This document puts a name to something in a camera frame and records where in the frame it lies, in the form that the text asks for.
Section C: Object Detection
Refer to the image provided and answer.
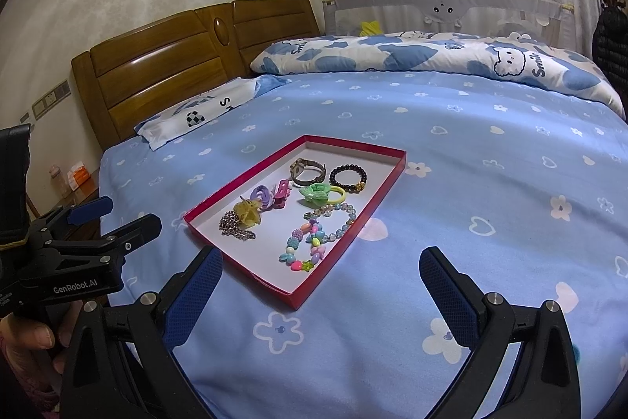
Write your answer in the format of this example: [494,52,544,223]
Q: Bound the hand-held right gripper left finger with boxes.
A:
[59,246,231,419]

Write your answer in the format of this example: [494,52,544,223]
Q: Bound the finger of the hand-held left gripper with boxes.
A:
[29,196,115,238]
[49,213,162,263]

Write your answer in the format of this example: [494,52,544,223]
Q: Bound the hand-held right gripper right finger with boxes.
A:
[418,246,582,419]

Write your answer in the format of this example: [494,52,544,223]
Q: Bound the silver chain necklace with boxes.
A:
[218,209,258,242]

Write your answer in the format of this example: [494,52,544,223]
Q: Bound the red shallow box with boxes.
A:
[183,134,407,312]

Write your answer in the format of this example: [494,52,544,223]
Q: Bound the yellow claw hair clip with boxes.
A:
[233,198,270,229]

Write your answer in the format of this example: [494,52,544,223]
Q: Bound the colorful bead bracelet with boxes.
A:
[279,223,329,273]

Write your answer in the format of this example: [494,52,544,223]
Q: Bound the blue purple hair tie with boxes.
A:
[250,184,276,210]

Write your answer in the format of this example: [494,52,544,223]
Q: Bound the clear blue bead bracelet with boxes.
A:
[303,203,358,244]

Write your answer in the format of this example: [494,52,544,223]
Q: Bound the green bow hair tie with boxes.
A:
[298,183,330,208]

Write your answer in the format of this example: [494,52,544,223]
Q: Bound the person's left hand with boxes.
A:
[0,301,84,381]

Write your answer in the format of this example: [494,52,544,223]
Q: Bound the wooden nightstand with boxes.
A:
[24,188,104,248]

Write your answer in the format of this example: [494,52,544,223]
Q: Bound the orange and white box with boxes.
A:
[66,161,91,191]

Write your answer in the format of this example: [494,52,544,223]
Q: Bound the clear plastic bottle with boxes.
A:
[48,166,69,199]

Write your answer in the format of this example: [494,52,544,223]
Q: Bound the blue flower print bed sheet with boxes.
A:
[98,70,628,419]

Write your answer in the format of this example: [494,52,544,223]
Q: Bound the pink hair clip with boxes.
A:
[272,180,291,210]

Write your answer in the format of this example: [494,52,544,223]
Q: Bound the blue and white pillow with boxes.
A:
[135,75,290,152]

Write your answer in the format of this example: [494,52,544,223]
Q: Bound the wooden headboard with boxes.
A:
[71,0,322,152]

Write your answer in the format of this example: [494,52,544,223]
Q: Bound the wrist watch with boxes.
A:
[288,157,329,187]

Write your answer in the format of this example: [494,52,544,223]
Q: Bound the blue and white printed quilt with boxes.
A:
[249,30,626,120]

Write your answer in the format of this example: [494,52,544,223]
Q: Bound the black puffer jacket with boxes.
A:
[591,0,628,91]

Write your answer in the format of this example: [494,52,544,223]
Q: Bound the wall socket panel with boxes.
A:
[32,79,72,120]

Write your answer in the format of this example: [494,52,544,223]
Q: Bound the black bead bracelet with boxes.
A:
[329,164,368,194]

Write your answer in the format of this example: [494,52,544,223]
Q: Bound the grey bed rail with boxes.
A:
[321,0,577,39]

